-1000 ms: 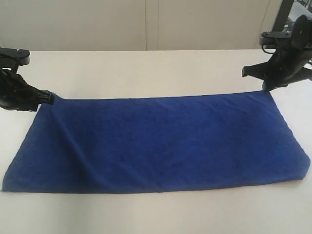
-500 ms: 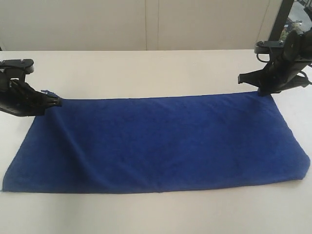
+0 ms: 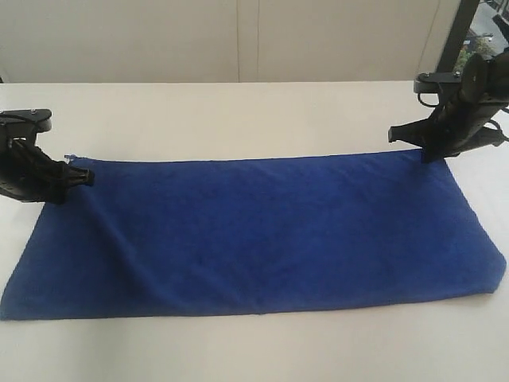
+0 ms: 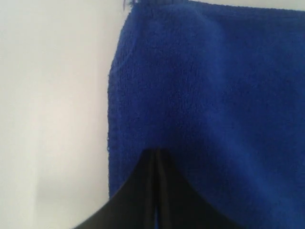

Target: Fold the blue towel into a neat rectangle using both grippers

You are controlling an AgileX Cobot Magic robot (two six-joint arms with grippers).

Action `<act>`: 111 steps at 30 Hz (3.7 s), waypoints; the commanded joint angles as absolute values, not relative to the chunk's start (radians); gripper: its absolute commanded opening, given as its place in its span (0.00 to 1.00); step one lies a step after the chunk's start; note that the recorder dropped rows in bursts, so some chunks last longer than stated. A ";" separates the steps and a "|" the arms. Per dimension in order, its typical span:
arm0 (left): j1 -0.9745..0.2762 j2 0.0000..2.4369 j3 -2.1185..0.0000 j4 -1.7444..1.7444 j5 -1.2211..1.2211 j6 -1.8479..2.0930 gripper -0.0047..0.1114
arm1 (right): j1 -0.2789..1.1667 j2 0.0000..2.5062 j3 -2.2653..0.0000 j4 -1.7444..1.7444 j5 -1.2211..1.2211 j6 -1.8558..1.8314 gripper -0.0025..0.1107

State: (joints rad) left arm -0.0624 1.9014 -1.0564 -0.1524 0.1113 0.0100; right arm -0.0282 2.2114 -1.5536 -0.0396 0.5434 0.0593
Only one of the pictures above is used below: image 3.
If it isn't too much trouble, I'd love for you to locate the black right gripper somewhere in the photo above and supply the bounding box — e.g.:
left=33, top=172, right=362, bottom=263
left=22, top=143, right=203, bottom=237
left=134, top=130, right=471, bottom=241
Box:
left=388, top=53, right=508, bottom=163

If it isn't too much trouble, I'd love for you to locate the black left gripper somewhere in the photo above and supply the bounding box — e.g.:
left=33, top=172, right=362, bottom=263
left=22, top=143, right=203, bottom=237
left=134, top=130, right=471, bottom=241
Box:
left=1, top=134, right=95, bottom=205

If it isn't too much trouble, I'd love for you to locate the blue towel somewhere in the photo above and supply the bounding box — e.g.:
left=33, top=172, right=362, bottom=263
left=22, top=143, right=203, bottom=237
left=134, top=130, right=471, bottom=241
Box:
left=1, top=150, right=506, bottom=321

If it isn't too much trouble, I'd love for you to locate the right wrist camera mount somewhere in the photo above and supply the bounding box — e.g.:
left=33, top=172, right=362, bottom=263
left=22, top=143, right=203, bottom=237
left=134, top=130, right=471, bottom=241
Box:
left=414, top=71, right=461, bottom=94

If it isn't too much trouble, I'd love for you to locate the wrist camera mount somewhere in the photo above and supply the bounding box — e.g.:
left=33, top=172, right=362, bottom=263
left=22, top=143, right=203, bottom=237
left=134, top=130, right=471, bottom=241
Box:
left=414, top=71, right=461, bottom=94
left=1, top=109, right=52, bottom=134

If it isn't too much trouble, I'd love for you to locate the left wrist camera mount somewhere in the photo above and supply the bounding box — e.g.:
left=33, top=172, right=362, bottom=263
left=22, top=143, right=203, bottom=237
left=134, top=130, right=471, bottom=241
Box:
left=1, top=109, right=52, bottom=134

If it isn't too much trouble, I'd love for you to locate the black window frame post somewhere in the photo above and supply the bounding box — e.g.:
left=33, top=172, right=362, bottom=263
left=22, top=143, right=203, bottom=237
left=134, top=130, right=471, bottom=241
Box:
left=435, top=0, right=480, bottom=72

